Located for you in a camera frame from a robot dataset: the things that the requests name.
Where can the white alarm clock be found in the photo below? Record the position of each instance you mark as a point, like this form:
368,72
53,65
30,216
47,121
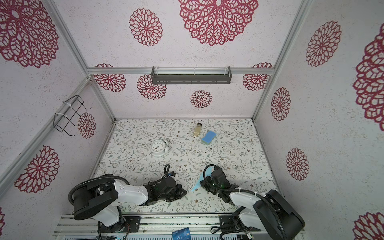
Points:
159,148

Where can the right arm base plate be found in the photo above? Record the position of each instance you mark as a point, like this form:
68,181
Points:
228,223

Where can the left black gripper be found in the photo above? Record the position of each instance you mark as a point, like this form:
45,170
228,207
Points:
179,194

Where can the black wall shelf rack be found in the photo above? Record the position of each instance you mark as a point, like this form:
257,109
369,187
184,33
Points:
223,77

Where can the blue card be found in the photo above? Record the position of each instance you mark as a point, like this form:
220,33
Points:
183,234

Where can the black wire wall basket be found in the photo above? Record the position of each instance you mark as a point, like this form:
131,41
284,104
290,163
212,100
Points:
72,108

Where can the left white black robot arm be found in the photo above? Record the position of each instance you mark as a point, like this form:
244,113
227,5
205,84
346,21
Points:
99,198

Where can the light blue paper sheet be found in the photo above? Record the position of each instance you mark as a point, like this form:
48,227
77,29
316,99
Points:
198,184

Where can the small yellow liquid jar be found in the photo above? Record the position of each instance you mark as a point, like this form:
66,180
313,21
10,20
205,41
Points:
197,129

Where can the blue green sponge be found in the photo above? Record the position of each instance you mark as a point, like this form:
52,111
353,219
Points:
209,137

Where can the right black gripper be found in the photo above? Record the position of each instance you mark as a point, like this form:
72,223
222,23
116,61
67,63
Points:
206,183

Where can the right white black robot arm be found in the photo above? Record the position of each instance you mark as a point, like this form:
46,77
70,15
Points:
269,212

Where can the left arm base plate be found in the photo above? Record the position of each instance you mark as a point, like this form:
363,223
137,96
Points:
129,224

